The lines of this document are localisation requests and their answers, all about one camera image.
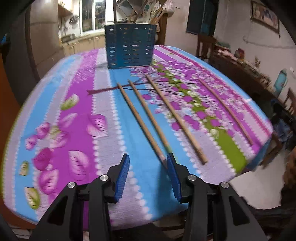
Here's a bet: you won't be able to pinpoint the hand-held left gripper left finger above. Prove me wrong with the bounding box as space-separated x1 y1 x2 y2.
30 153 130 241

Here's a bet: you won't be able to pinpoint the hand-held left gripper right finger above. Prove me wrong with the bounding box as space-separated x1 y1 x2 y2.
166 152 264 241

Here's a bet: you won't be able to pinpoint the blue perforated utensil holder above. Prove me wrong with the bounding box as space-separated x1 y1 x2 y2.
105 22 158 70

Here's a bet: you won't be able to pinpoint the person's right forearm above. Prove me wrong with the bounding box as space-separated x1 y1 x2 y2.
280 153 296 209

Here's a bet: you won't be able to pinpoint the floral striped tablecloth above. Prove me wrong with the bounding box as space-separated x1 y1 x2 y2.
1 45 274 230

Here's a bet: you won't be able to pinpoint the dark wooden side table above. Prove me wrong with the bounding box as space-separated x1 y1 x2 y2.
210 50 279 100

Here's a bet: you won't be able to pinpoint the wooden chair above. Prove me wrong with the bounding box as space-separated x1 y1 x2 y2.
197 33 217 61

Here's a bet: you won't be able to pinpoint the beige lower kitchen cabinets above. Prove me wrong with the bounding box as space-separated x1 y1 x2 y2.
62 35 107 57

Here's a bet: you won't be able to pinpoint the light blue container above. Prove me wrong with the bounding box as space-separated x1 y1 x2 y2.
273 69 289 96

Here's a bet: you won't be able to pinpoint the grey refrigerator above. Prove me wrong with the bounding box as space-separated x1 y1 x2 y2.
25 0 63 70

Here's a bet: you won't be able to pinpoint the kitchen window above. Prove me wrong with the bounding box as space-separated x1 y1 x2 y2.
80 0 116 35

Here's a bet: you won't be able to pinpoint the dark window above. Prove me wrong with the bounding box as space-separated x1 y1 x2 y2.
187 0 218 36

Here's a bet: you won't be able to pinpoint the white plastic bag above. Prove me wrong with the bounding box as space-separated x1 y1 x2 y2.
163 0 175 13

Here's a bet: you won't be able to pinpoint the framed wall picture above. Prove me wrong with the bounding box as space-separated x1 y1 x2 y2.
250 1 281 33

